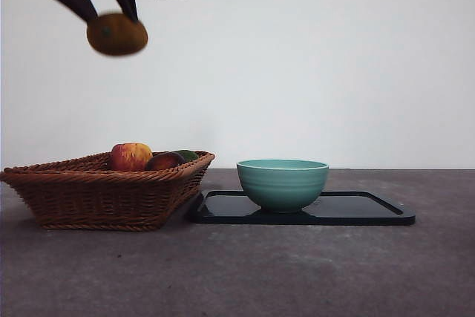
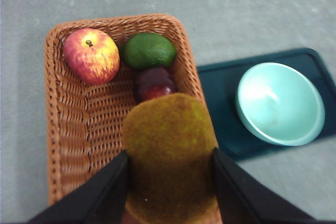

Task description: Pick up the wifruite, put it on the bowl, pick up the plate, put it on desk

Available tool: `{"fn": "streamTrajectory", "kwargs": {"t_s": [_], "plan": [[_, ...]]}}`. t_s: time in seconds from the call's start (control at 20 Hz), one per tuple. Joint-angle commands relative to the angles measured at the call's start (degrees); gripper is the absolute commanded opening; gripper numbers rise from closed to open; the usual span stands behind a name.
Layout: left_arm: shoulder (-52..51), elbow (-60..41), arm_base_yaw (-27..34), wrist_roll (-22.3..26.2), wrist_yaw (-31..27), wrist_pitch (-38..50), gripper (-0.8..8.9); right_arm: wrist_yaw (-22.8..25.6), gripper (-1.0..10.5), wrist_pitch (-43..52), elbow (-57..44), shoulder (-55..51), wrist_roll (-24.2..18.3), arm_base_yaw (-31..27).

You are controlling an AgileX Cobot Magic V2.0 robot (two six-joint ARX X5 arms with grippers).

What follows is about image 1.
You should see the brown kiwi fruit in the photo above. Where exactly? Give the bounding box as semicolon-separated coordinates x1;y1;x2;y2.
85;12;149;57

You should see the teal ribbed bowl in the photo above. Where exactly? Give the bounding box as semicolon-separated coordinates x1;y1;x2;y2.
236;159;330;215

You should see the red yellow apple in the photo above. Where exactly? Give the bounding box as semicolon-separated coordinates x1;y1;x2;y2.
108;142;154;172

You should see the dark red plum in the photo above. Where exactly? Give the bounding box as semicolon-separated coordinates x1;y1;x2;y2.
145;151;186;172

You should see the green fruit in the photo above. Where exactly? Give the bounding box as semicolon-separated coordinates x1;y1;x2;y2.
174;149;200;164

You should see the brown wicker basket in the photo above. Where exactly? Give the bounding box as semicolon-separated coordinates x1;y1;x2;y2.
0;150;216;232

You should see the dark rectangular tray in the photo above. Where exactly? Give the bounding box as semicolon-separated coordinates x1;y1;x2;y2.
194;189;416;226

